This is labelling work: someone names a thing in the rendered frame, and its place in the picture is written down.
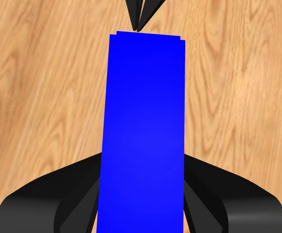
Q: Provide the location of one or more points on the blue hollow socket block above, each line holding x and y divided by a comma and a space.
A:
143, 133

